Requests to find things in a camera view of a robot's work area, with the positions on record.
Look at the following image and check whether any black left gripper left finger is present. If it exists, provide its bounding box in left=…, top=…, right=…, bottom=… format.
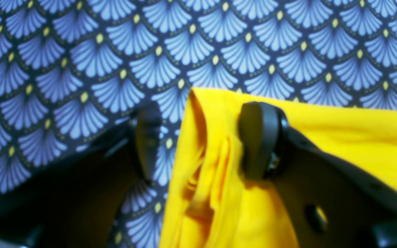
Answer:
left=0, top=102, right=162, bottom=248

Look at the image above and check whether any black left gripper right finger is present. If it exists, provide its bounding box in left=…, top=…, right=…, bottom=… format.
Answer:
left=238, top=102, right=397, bottom=248

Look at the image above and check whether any yellow T-shirt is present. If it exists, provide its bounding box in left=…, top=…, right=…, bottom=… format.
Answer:
left=159, top=88, right=397, bottom=248

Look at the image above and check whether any blue fan-patterned tablecloth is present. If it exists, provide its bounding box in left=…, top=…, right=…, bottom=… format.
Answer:
left=0, top=0, right=397, bottom=248

